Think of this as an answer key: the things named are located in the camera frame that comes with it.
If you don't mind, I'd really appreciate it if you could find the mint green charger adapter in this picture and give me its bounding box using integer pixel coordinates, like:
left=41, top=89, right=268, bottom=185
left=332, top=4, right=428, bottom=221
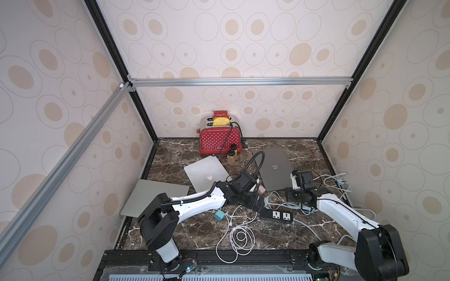
left=213, top=210, right=227, bottom=222

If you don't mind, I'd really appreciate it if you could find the pink charger adapter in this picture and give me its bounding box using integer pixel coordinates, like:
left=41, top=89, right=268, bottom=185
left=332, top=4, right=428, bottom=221
left=256, top=185, right=266, bottom=196

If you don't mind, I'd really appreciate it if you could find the white charging cable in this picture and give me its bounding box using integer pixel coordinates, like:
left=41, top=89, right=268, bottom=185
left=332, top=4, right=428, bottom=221
left=215, top=203, right=259, bottom=264

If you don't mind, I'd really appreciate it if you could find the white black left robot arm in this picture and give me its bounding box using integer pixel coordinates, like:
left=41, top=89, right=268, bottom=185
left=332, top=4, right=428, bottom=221
left=138, top=172, right=264, bottom=263

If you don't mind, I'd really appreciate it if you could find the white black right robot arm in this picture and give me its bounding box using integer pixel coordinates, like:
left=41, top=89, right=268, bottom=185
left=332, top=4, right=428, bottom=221
left=290, top=170, right=410, bottom=281

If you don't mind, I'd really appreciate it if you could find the white laptop centre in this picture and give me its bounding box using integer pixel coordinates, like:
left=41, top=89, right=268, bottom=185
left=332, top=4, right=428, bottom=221
left=184, top=156, right=229, bottom=193

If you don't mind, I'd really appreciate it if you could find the dark grey laptop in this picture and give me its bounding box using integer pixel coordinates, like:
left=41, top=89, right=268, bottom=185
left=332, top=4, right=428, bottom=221
left=259, top=147, right=294, bottom=192

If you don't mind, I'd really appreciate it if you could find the silver laptop left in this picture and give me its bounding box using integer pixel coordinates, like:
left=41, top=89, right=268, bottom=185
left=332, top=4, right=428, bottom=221
left=120, top=179, right=189, bottom=218

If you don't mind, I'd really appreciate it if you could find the black power strip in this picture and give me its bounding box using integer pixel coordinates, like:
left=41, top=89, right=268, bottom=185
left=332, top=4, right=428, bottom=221
left=259, top=208, right=294, bottom=224

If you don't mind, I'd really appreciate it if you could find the small brown spice jar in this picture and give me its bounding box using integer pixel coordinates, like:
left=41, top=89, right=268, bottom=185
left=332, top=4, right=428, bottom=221
left=227, top=144, right=239, bottom=165

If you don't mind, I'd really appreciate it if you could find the red polka dot toaster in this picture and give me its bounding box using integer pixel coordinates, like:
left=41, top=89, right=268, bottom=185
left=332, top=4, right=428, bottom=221
left=197, top=110, right=244, bottom=155

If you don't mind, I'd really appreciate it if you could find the silver aluminium horizontal bar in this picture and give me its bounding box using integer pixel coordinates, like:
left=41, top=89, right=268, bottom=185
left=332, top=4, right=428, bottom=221
left=131, top=77, right=353, bottom=87

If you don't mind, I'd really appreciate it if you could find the silver aluminium diagonal bar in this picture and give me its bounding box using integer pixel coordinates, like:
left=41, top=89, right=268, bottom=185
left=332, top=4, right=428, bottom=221
left=1, top=81, right=131, bottom=266

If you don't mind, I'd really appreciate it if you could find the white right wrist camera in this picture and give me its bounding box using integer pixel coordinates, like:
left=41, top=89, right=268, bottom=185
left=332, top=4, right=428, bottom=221
left=290, top=170, right=301, bottom=190

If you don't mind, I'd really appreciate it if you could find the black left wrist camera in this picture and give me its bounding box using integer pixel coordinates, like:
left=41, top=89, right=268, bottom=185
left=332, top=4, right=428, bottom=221
left=235, top=172, right=258, bottom=192

